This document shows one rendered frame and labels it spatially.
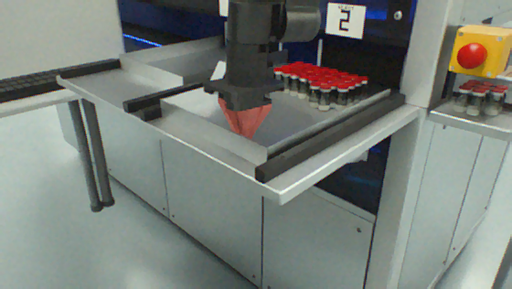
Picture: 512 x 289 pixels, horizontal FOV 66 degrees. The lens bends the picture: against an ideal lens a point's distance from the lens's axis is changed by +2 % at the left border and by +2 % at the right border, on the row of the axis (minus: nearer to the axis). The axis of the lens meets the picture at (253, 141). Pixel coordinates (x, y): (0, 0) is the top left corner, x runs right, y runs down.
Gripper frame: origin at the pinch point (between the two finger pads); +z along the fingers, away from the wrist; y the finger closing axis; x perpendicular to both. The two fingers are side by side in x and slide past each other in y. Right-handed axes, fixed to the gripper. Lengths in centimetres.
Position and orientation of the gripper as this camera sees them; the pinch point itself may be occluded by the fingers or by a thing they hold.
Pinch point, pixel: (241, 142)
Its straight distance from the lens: 57.2
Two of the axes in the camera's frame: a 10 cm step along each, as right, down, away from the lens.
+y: 7.0, -2.4, 6.7
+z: -0.7, 9.2, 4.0
